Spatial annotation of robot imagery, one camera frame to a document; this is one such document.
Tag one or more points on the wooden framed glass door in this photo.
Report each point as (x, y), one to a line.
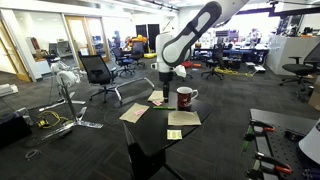
(22, 68)

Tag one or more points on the yellow floor object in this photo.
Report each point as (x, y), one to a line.
(150, 55)

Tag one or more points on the black box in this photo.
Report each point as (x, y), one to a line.
(13, 130)

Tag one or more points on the blue office chair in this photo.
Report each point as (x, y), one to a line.
(125, 61)

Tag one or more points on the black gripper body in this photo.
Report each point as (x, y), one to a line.
(165, 77)

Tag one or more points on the black office chair with armrests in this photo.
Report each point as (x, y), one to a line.
(298, 69)

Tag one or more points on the silver metal U frame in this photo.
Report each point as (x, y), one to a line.
(131, 82)

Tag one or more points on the pink sticky note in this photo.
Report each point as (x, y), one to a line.
(157, 103)
(139, 112)

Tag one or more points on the red seat office chair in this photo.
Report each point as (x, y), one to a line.
(187, 64)

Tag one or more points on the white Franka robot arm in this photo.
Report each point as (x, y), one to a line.
(186, 36)

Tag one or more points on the wooden framed double door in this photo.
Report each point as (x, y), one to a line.
(71, 33)

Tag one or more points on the white bowl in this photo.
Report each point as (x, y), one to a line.
(184, 98)

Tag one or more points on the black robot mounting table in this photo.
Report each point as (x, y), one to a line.
(286, 146)

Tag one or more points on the yellow sticky note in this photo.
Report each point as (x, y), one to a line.
(174, 134)

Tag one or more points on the green pen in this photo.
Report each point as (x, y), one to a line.
(164, 107)

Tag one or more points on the white cabinet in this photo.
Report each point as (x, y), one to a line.
(283, 53)

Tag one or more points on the dark office chair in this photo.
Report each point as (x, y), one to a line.
(138, 53)

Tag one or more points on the flat white board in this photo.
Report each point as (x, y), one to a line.
(8, 89)

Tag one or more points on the black mesh office chair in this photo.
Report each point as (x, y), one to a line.
(96, 70)

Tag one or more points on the black desk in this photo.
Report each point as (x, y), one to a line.
(246, 50)

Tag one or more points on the small black table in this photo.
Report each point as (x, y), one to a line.
(150, 136)

